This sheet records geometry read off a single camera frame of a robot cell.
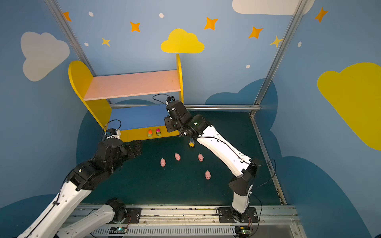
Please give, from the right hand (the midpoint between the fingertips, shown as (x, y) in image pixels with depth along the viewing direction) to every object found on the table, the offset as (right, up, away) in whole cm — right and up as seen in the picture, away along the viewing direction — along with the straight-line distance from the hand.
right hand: (172, 115), depth 72 cm
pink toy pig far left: (-9, -28, +19) cm, 35 cm away
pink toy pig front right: (+19, -34, +14) cm, 42 cm away
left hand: (-16, -13, -3) cm, 21 cm away
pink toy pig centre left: (0, -25, +23) cm, 34 cm away
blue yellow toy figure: (+9, -16, +26) cm, 32 cm away
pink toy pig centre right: (+15, -26, +22) cm, 37 cm away
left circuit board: (-26, -56, -2) cm, 62 cm away
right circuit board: (+35, -57, -1) cm, 67 cm away
